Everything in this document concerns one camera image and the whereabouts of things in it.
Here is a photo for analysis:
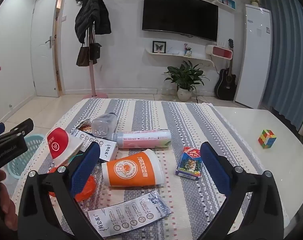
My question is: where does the white door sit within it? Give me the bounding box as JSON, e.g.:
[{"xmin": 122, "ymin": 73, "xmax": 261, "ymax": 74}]
[{"xmin": 30, "ymin": 0, "xmax": 67, "ymax": 98}]

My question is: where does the striped woven tablecloth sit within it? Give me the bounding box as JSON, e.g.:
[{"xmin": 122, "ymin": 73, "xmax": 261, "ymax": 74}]
[{"xmin": 10, "ymin": 97, "xmax": 290, "ymax": 240}]

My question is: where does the white refrigerator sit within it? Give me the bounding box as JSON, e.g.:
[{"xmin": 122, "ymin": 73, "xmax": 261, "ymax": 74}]
[{"xmin": 235, "ymin": 3, "xmax": 272, "ymax": 109}]

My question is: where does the black padded jacket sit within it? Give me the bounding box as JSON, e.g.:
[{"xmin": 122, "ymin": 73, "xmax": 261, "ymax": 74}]
[{"xmin": 75, "ymin": 0, "xmax": 112, "ymax": 44}]

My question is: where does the white and red small packet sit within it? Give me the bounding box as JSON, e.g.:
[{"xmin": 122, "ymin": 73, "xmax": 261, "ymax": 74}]
[{"xmin": 45, "ymin": 127, "xmax": 85, "ymax": 167}]

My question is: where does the potted green plant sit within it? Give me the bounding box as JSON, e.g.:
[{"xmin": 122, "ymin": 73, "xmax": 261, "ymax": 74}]
[{"xmin": 164, "ymin": 60, "xmax": 204, "ymax": 102}]

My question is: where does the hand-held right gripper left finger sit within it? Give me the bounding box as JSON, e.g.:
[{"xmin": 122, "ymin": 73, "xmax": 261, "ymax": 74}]
[{"xmin": 17, "ymin": 141, "xmax": 102, "ymax": 240}]

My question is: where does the brown foil wrapper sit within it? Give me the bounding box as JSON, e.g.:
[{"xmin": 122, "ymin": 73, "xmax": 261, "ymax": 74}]
[{"xmin": 78, "ymin": 121, "xmax": 93, "ymax": 132}]

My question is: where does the black handbag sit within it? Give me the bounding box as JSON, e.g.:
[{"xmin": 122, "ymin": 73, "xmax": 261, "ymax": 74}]
[{"xmin": 89, "ymin": 42, "xmax": 102, "ymax": 61}]

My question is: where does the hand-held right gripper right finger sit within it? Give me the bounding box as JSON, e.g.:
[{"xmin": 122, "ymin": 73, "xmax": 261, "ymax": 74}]
[{"xmin": 200, "ymin": 141, "xmax": 290, "ymax": 240}]

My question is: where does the orange snack packet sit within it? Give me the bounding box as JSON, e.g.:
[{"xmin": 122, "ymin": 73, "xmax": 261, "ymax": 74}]
[{"xmin": 48, "ymin": 166, "xmax": 95, "ymax": 203}]

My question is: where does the curved white wall shelf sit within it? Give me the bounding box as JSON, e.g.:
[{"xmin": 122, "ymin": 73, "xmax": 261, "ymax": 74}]
[{"xmin": 145, "ymin": 48, "xmax": 216, "ymax": 66}]

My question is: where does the brown handbag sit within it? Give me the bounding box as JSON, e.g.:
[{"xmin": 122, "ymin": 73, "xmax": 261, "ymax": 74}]
[{"xmin": 76, "ymin": 42, "xmax": 91, "ymax": 67}]

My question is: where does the black wall television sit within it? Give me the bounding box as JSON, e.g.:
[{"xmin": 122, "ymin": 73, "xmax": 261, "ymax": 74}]
[{"xmin": 142, "ymin": 0, "xmax": 219, "ymax": 43}]

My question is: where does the red white box shelf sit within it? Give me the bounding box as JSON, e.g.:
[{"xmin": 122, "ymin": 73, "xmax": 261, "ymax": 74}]
[{"xmin": 205, "ymin": 44, "xmax": 234, "ymax": 60}]

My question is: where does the black acoustic guitar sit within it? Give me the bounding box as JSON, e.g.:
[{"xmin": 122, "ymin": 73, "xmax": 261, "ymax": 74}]
[{"xmin": 214, "ymin": 38, "xmax": 237, "ymax": 101}]

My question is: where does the orange paper cup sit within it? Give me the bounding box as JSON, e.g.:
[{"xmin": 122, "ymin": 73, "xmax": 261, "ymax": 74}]
[{"xmin": 101, "ymin": 148, "xmax": 166, "ymax": 187}]

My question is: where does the small blue box shelf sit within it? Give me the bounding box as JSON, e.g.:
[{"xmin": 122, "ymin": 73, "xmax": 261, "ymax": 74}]
[{"xmin": 217, "ymin": 0, "xmax": 236, "ymax": 12}]

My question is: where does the light blue plastic basket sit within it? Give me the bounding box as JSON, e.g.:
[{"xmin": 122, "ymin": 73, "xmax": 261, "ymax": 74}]
[{"xmin": 7, "ymin": 133, "xmax": 46, "ymax": 180}]

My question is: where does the blue grey curtain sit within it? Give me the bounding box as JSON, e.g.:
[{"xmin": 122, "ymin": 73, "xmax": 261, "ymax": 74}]
[{"xmin": 257, "ymin": 0, "xmax": 303, "ymax": 136}]

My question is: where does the blue playing card box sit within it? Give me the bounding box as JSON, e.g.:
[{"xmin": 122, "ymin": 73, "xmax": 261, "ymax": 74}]
[{"xmin": 175, "ymin": 146, "xmax": 203, "ymax": 180}]

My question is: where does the person's left hand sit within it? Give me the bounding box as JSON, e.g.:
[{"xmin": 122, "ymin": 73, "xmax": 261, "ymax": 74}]
[{"xmin": 0, "ymin": 169, "xmax": 17, "ymax": 231}]

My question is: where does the clear plastic bottle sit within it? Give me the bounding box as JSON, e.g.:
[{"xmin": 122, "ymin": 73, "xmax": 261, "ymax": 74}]
[{"xmin": 91, "ymin": 112, "xmax": 118, "ymax": 139}]

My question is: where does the pink coat rack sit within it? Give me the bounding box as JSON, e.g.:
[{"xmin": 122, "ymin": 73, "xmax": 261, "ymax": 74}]
[{"xmin": 83, "ymin": 0, "xmax": 108, "ymax": 99}]

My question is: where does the framed butterfly picture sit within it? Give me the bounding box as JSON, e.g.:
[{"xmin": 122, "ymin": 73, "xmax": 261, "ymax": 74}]
[{"xmin": 152, "ymin": 40, "xmax": 167, "ymax": 54}]

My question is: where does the colourful puzzle cube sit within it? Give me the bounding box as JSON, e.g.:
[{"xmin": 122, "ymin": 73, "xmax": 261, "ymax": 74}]
[{"xmin": 257, "ymin": 129, "xmax": 277, "ymax": 149}]

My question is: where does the white sachet box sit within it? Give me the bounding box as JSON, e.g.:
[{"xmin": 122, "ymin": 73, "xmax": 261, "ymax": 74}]
[{"xmin": 71, "ymin": 127, "xmax": 118, "ymax": 162}]

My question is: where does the white printed wrapper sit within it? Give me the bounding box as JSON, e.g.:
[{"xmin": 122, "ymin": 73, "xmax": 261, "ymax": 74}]
[{"xmin": 88, "ymin": 190, "xmax": 172, "ymax": 239}]

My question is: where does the pink white plastic bottle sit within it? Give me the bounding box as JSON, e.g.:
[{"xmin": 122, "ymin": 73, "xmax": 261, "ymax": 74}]
[{"xmin": 111, "ymin": 129, "xmax": 172, "ymax": 151}]

